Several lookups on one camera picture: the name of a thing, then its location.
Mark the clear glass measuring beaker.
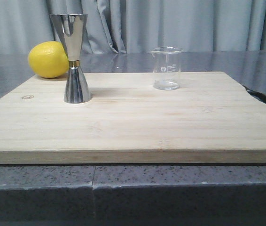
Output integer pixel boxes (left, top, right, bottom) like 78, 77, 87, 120
151, 46, 183, 90

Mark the steel double jigger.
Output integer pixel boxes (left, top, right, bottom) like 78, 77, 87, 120
50, 14, 92, 104

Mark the light wooden cutting board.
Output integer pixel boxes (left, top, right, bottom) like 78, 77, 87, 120
0, 72, 266, 164

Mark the yellow lemon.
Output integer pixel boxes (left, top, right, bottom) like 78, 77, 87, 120
28, 41, 69, 78

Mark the grey curtain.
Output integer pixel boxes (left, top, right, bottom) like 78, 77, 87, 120
0, 0, 266, 55

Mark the black cutting board strap handle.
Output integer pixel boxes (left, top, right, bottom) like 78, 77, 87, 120
243, 85, 266, 104

